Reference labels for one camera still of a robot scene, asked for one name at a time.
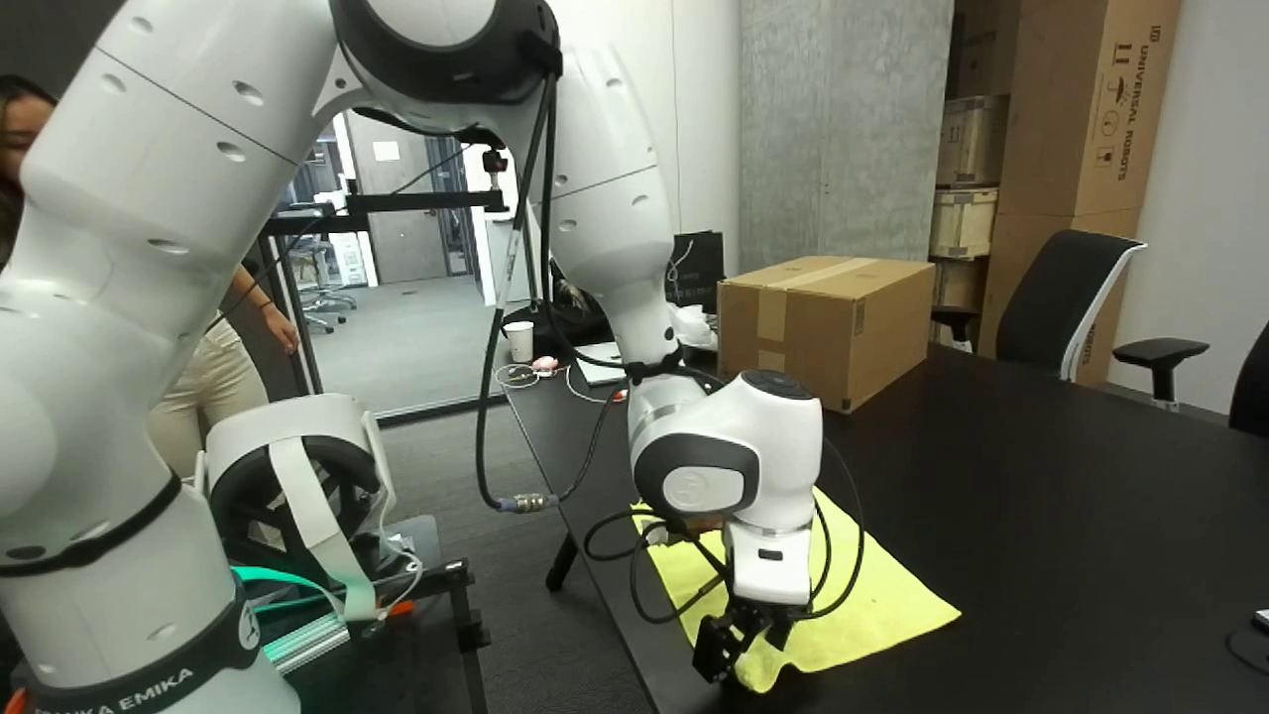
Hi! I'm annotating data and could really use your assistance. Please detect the distant office chair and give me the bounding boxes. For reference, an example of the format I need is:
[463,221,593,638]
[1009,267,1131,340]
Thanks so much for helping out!
[290,233,359,336]

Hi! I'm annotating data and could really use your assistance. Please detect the long black robot cable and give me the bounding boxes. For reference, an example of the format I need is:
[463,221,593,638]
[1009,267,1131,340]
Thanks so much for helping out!
[466,72,625,515]

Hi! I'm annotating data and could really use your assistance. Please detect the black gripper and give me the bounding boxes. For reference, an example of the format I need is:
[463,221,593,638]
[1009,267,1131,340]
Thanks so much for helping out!
[689,597,799,685]

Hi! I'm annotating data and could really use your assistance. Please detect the teal plastic part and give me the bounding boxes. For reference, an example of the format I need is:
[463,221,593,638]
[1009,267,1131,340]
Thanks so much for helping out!
[229,562,355,671]

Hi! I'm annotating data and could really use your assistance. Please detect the white VR headset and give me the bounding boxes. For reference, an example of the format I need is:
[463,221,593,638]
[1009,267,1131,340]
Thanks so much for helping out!
[192,393,400,627]

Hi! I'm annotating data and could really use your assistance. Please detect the black office chair with armrests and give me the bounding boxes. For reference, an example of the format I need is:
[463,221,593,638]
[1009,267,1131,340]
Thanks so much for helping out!
[991,226,1213,406]

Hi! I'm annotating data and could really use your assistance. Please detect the tall upright cardboard box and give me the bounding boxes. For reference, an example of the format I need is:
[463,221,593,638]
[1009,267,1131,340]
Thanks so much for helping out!
[975,0,1185,390]

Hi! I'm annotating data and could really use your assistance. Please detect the white plastic bag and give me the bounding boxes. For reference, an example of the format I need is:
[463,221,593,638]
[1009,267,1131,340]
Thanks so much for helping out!
[670,306,720,359]

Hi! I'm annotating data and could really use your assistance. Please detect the brown cardboard box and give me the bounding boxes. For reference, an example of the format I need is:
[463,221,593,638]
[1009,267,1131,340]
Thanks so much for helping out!
[715,254,939,417]

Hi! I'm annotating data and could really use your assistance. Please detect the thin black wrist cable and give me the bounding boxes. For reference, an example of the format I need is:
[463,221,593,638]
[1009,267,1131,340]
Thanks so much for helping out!
[577,441,872,630]

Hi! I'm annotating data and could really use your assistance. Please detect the white papers on table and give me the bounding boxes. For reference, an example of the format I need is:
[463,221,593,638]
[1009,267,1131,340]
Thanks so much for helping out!
[566,336,634,390]

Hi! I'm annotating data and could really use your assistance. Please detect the yellow towel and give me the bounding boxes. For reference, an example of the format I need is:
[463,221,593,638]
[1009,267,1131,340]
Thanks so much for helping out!
[629,482,966,699]

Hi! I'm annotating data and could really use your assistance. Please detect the small stacked cardboard box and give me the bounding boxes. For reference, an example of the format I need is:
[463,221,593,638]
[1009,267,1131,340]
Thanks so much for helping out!
[937,90,1008,189]
[927,182,1001,261]

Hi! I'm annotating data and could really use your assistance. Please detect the person in black top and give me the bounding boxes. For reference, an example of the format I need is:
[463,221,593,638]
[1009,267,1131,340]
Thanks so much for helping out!
[0,76,306,486]

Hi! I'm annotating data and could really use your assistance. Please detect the white paper cup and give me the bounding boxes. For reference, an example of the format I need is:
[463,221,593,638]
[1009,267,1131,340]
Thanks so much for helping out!
[500,316,540,368]

